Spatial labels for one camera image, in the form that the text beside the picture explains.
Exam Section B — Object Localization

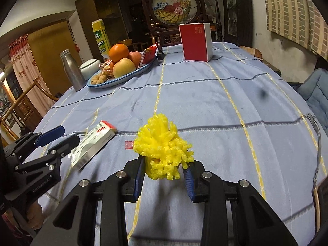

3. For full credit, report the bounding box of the white medicine box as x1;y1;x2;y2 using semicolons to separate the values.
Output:
70;121;117;170

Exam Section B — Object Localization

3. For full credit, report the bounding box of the yellow foam fruit net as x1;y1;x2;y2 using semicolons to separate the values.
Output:
133;113;194;180

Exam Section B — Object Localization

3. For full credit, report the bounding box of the left hand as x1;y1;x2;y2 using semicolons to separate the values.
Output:
2;200;46;236

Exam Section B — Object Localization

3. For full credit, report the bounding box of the dark notebook on table edge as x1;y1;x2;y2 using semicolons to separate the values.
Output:
312;185;321;233

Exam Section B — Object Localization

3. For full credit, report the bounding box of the metal thermos bottle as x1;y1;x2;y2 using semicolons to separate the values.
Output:
60;49;86;92

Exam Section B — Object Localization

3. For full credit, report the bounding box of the walnuts pile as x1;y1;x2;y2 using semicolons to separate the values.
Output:
91;71;109;85

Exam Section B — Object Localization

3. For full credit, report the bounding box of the white lidded ceramic bowl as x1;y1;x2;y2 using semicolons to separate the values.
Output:
80;58;101;81

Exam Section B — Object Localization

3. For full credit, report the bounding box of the blue oval fruit plate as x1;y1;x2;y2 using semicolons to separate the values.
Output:
87;57;157;89

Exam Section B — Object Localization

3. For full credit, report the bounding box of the yellow apple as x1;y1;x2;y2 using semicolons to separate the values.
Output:
113;58;136;78

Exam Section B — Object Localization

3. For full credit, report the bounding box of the blue checked tablecloth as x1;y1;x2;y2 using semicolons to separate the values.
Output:
37;43;327;245

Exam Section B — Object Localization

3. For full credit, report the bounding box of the orange fruit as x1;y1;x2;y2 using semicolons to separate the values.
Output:
109;43;129;63

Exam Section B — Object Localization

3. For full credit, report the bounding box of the red apple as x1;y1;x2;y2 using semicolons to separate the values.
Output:
128;51;142;69

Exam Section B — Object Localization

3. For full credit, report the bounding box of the yellow green tall box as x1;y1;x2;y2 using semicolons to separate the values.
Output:
92;19;111;61

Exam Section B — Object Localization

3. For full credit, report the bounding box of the red snack packet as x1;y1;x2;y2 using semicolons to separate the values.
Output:
138;43;157;68

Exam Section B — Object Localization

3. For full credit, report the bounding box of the light blue chair cushion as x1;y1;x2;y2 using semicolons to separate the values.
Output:
296;68;328;134

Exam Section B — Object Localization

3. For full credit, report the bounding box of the brown cushion on side table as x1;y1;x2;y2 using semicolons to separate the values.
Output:
240;46;263;60

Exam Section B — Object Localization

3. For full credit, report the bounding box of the red and white box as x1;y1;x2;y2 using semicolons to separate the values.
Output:
179;23;213;62

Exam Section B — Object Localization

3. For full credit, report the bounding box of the round framed embroidery screen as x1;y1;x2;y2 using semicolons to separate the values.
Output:
142;0;207;47

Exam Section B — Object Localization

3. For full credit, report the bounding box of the white electric fan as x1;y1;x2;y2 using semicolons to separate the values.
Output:
204;0;217;17

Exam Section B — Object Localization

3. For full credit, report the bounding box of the striped window curtain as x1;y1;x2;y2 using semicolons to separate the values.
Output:
265;0;327;59

